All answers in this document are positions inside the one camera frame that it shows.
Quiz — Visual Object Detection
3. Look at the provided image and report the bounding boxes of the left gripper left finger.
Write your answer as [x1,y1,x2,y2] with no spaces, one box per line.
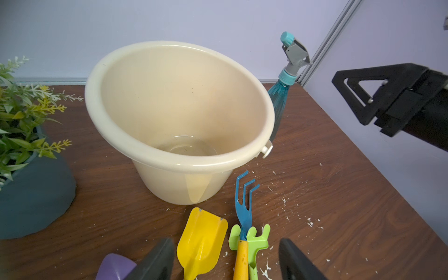
[125,238,175,280]

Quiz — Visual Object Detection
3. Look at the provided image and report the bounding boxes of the artificial green potted plant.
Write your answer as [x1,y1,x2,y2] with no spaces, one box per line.
[1,57,83,240]

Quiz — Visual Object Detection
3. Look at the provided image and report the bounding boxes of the yellow plastic scoop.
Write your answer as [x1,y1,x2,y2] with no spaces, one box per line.
[177,207,228,280]

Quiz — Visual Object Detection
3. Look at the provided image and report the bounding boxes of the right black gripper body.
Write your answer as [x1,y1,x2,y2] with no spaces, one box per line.
[374,70,448,151]

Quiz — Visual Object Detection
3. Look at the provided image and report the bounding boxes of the purple trowel pink handle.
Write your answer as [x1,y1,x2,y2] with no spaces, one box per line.
[95,253,137,280]

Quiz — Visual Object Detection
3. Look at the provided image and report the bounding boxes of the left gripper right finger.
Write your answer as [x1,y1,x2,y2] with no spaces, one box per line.
[279,238,327,280]

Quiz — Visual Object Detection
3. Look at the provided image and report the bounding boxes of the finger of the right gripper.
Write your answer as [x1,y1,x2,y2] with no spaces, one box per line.
[332,63,428,126]

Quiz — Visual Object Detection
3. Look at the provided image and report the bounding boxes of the green rake wooden handle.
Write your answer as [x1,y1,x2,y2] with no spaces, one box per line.
[228,224,271,280]

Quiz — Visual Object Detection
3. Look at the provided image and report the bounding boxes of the cream plastic bucket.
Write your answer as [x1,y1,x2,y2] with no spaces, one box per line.
[85,41,275,205]

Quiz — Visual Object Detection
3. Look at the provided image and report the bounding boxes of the teal spray bottle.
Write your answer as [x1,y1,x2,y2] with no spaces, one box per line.
[268,31,311,142]

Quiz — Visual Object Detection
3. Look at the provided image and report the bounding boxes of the blue rake yellow handle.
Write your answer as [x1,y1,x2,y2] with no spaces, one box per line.
[233,170,260,280]

